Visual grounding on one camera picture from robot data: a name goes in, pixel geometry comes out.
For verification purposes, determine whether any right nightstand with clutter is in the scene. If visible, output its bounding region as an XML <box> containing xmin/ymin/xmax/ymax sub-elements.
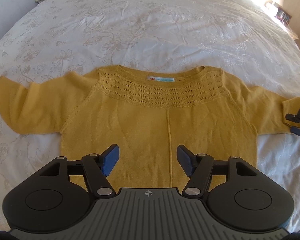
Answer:
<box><xmin>264</xmin><ymin>1</ymin><xmax>299</xmax><ymax>40</ymax></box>

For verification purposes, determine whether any mustard yellow knit sweater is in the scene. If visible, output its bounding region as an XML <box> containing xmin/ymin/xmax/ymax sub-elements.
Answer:
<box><xmin>0</xmin><ymin>66</ymin><xmax>300</xmax><ymax>189</ymax></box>

